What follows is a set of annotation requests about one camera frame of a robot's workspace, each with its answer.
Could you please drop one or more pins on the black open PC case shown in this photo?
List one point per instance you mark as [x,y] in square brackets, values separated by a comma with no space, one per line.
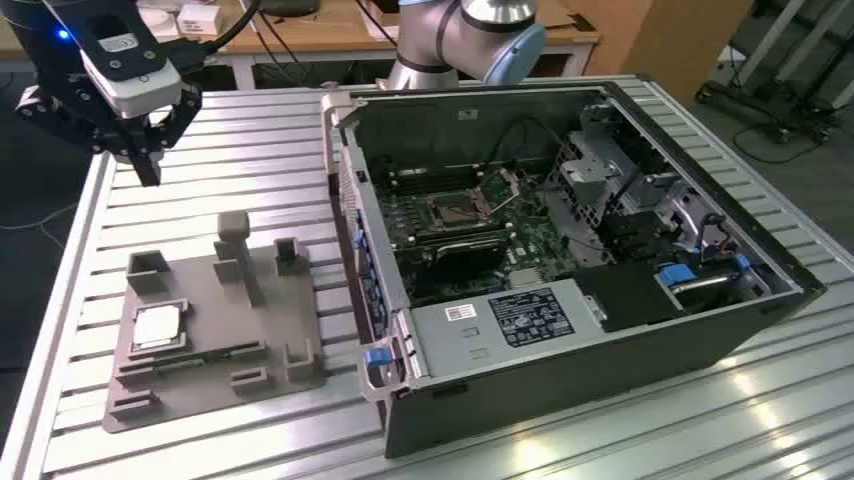
[600,380]

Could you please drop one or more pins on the black RAM slot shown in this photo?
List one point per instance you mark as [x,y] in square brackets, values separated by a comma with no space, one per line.
[429,177]
[427,171]
[436,188]
[433,182]

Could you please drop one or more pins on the blue slot retainer clip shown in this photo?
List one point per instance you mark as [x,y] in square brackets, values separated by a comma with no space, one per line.
[358,235]

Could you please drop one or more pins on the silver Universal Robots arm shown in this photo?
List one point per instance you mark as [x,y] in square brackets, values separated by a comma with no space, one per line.
[433,30]

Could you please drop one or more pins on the thin metal locking lever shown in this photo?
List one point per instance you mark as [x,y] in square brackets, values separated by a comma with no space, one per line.
[421,185]

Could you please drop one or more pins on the CPU socket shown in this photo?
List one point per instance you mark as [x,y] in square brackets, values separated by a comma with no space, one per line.
[456,210]

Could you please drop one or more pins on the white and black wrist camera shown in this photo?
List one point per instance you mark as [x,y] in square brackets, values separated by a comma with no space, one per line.
[133,75]

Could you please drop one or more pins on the silver metal drive cage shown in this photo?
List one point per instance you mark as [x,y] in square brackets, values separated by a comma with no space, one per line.
[593,175]

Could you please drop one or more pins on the black disk bay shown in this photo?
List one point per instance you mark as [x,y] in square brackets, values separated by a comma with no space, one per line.
[627,300]

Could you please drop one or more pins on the silver square CPU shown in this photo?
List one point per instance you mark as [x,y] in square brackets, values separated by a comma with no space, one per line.
[157,326]

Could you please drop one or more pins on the wooden cabinet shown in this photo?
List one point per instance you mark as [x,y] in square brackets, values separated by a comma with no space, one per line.
[667,45]

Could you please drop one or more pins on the small blue bay tab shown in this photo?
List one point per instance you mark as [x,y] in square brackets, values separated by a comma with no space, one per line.
[741,264]

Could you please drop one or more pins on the white round roll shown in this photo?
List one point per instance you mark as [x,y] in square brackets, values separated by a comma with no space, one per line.
[156,12]

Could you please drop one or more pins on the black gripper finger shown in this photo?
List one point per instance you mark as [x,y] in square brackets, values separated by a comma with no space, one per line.
[73,117]
[180,120]

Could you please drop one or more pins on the open cardboard box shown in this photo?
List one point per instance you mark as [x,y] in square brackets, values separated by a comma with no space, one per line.
[381,22]

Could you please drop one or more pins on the grey parts rack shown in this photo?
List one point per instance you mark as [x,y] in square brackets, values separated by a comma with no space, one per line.
[213,310]

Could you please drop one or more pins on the silver chipset heatsink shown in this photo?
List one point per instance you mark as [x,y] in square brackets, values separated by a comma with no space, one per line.
[529,278]

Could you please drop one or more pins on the blue case latch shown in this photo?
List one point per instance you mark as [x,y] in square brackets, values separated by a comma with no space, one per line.
[376,359]

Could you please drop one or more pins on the green RAM stick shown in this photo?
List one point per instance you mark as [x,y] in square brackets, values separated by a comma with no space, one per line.
[189,361]

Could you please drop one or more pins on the black graphics card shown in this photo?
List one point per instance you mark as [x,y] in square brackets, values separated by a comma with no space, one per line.
[467,260]

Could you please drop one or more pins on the black wheeled equipment stand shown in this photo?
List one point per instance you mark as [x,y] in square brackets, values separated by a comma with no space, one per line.
[713,92]

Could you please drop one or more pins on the small white box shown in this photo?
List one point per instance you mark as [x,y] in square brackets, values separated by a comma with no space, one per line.
[197,20]

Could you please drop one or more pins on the flat cardboard sheet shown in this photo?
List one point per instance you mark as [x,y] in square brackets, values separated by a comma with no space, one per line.
[563,15]

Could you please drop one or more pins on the grey power supply unit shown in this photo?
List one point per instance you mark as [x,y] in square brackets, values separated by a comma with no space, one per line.
[460,345]

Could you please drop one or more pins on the green motherboard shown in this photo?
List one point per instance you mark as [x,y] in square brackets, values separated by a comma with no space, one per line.
[527,240]

